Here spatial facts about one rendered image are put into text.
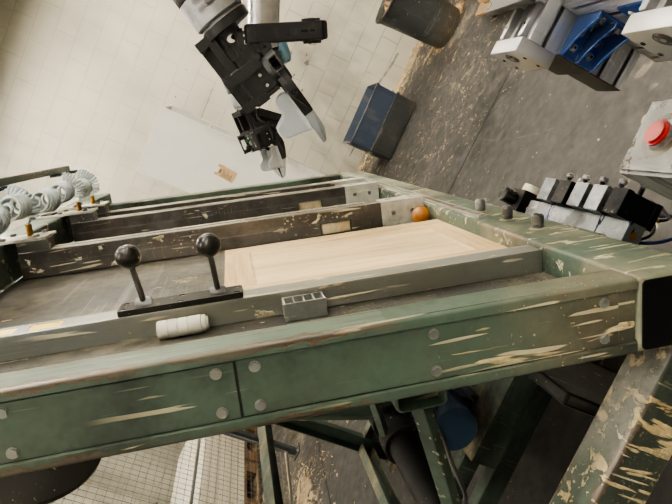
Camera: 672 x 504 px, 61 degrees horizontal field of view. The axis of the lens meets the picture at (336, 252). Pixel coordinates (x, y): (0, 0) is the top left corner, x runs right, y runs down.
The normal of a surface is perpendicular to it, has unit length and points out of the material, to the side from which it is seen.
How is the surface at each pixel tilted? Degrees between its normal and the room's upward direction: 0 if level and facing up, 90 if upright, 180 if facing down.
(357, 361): 90
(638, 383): 0
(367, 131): 90
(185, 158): 90
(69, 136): 90
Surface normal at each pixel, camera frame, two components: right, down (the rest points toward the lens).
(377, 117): 0.19, 0.19
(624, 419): -0.89, -0.37
